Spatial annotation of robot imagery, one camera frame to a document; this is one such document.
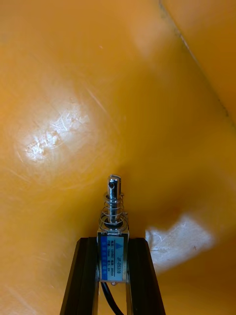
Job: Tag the metal solenoid with blue label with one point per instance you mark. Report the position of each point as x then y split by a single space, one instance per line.
112 236

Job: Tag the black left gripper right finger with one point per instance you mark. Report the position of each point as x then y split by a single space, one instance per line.
142 278

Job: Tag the yellow-orange plastic bin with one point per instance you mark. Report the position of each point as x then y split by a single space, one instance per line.
118 98

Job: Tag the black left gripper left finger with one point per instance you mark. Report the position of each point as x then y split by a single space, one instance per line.
79 278

